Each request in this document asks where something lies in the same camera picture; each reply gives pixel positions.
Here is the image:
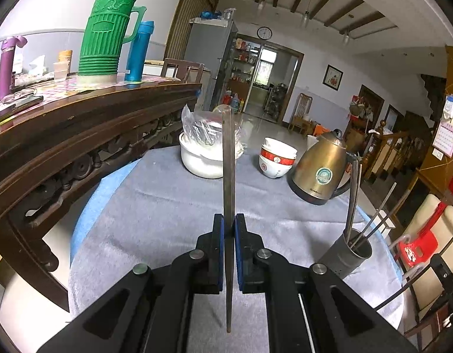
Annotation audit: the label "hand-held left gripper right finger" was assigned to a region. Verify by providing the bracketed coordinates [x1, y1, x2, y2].
[234, 213, 418, 353]

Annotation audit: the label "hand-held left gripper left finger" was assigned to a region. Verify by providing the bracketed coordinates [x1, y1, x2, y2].
[37, 213, 226, 353]

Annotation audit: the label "metal spoon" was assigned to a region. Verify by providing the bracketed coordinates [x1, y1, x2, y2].
[213, 105, 237, 334]

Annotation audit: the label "grey metal utensil holder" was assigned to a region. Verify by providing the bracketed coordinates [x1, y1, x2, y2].
[316, 228, 373, 280]

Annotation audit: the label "cream chair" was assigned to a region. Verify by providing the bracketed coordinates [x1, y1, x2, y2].
[397, 193, 453, 324]

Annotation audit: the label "red plastic stool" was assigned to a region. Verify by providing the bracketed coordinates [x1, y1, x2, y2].
[396, 202, 448, 269]

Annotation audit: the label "grey tablecloth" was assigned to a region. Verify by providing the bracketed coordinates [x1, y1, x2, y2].
[68, 143, 404, 353]

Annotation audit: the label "metal chopstick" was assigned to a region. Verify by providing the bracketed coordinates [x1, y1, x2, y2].
[349, 209, 388, 249]
[361, 183, 397, 238]
[345, 158, 357, 241]
[349, 162, 362, 244]

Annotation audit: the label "gold electric kettle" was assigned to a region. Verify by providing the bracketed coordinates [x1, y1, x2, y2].
[287, 129, 354, 207]

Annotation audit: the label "clear plastic bag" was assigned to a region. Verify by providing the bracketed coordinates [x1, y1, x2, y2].
[180, 105, 247, 162]

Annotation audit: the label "blue table cloth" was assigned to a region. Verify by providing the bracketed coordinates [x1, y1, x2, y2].
[70, 160, 404, 276]

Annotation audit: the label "wooden stair railing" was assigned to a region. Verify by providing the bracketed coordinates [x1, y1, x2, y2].
[362, 118, 433, 184]

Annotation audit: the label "wooden dining chair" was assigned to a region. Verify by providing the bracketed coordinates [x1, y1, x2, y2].
[291, 93, 313, 133]

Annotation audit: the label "carved wooden table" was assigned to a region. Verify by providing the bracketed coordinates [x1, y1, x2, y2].
[0, 74, 204, 313]

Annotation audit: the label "grey refrigerator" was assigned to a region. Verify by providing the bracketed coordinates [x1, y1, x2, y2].
[183, 18, 239, 113]

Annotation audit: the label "blue water bottle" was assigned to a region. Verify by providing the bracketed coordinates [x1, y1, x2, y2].
[124, 21, 155, 82]

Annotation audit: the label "pink patterned table cover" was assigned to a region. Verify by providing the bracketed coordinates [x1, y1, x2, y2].
[0, 73, 183, 118]

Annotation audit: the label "green thermos flask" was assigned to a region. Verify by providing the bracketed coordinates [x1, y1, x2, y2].
[77, 0, 148, 88]

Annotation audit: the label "beige jar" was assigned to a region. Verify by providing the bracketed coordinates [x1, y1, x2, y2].
[58, 50, 73, 74]

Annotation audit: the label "dark phone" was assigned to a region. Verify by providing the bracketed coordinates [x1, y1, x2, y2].
[0, 96, 45, 124]

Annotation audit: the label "eyeglasses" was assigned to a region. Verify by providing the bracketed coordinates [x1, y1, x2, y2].
[0, 87, 37, 104]

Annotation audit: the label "purple water bottle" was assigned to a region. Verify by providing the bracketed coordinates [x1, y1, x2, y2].
[0, 35, 28, 101]

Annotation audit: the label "wall calendar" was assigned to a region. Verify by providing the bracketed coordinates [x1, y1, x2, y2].
[432, 94, 453, 160]

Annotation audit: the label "framed wall picture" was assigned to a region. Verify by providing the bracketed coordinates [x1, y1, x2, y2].
[322, 64, 344, 91]

